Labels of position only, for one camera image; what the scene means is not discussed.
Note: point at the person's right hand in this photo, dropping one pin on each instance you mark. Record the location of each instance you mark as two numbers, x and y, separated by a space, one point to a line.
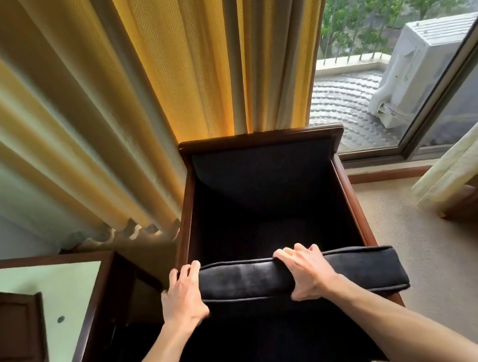
311 273

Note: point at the person's left hand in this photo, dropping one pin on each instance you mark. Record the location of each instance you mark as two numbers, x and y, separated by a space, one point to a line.
183 301

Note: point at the black square cushion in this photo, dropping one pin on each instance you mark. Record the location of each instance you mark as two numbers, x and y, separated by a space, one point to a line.
245 282

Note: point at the wooden armchair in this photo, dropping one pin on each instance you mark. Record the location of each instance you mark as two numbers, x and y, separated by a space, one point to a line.
266 183

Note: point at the person's right forearm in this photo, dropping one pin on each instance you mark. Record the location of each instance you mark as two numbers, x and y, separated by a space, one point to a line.
403 324

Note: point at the wooden side table cream top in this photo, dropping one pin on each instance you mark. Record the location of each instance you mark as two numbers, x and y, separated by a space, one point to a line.
68 293

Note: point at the small dark round object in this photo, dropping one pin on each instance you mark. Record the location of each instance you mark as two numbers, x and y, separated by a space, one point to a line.
61 319

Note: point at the grey tiled roof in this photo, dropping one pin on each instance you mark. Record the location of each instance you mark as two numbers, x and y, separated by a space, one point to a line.
348 104

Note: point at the pale cream curtain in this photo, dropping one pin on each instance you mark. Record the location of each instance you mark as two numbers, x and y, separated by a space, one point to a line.
472 152

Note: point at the white outdoor air conditioner unit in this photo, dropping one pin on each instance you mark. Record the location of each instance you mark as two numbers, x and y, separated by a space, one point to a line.
419 66

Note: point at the dark window frame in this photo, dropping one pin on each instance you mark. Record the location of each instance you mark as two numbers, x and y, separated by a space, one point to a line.
452 79

